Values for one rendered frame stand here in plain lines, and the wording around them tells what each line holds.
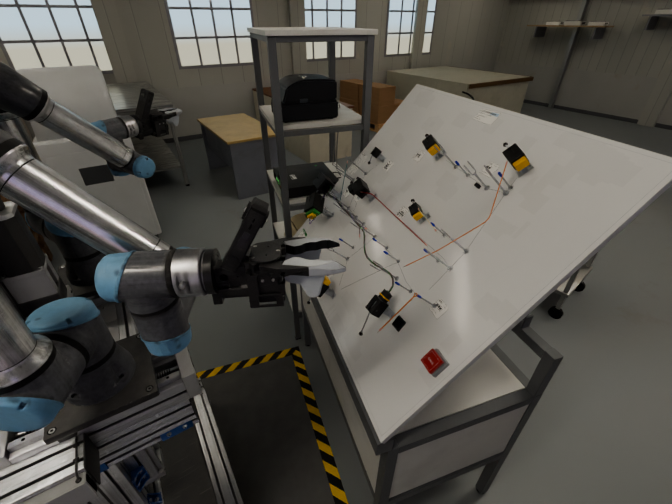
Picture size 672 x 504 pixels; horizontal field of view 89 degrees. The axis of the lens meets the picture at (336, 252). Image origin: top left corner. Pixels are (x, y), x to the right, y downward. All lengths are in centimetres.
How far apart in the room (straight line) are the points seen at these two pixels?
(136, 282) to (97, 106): 317
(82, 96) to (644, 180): 360
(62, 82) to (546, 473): 419
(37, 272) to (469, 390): 133
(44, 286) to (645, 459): 270
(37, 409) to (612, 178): 130
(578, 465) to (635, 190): 165
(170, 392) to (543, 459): 188
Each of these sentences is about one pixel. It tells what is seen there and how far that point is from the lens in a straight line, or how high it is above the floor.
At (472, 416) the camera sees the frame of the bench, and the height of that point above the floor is 80.
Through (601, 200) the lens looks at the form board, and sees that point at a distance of 108.
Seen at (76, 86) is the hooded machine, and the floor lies 144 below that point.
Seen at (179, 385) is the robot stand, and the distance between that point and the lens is 104.
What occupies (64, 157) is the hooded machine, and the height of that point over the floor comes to 95.
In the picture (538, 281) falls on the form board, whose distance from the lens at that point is 101.
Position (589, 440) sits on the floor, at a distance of 252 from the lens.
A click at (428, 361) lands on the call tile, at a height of 110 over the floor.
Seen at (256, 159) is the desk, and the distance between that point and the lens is 445.
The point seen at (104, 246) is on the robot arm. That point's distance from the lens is 71.
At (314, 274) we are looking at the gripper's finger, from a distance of 50.
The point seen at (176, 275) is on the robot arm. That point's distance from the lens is 55.
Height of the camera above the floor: 189
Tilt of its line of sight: 34 degrees down
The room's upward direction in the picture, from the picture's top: straight up
